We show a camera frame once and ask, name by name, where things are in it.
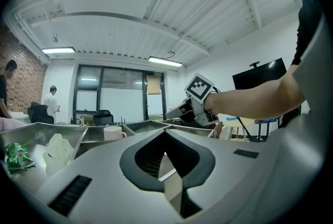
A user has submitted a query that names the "pink mug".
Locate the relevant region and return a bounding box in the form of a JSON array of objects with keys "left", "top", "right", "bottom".
[{"left": 103, "top": 126, "right": 128, "bottom": 141}]

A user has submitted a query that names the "person's white shirt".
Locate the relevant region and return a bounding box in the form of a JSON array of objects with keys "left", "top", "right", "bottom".
[{"left": 260, "top": 13, "right": 330, "bottom": 220}]

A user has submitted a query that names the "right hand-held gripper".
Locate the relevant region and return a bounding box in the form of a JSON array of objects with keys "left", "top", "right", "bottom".
[{"left": 165, "top": 72, "right": 222, "bottom": 130}]

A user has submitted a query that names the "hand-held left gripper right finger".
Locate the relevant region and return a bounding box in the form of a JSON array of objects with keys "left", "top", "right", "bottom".
[{"left": 165, "top": 129, "right": 216, "bottom": 190}]

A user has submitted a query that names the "black television screen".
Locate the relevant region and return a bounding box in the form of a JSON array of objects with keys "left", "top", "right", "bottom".
[{"left": 232, "top": 57, "right": 288, "bottom": 91}]

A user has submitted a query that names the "person's right forearm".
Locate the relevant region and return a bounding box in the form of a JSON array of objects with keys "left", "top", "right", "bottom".
[{"left": 204, "top": 63, "right": 306, "bottom": 121}]

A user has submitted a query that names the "wooden stool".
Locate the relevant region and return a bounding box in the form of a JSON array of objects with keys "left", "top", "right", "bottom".
[{"left": 223, "top": 117, "right": 258, "bottom": 141}]

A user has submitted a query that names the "green snack packet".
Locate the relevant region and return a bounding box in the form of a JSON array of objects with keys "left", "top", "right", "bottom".
[{"left": 4, "top": 142, "right": 36, "bottom": 172}]

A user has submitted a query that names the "black office chair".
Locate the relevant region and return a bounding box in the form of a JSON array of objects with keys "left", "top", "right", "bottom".
[
  {"left": 92, "top": 109, "right": 115, "bottom": 127},
  {"left": 27, "top": 102, "right": 55, "bottom": 125}
]

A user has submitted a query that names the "metal cart compartment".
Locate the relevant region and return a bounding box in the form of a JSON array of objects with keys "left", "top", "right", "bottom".
[{"left": 0, "top": 118, "right": 222, "bottom": 187}]

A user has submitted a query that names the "long ceiling light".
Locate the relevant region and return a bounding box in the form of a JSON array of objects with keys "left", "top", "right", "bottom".
[
  {"left": 147, "top": 55, "right": 184, "bottom": 67},
  {"left": 41, "top": 46, "right": 76, "bottom": 55}
]

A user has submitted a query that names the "black framed glass partition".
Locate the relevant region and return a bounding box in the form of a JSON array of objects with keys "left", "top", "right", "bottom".
[{"left": 72, "top": 64, "right": 167, "bottom": 122}]

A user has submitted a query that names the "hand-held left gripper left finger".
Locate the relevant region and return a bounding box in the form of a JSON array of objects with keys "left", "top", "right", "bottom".
[{"left": 119, "top": 129, "right": 167, "bottom": 193}]

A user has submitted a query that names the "clear plastic bag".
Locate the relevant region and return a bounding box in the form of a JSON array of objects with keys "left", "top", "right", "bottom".
[{"left": 42, "top": 133, "right": 75, "bottom": 177}]

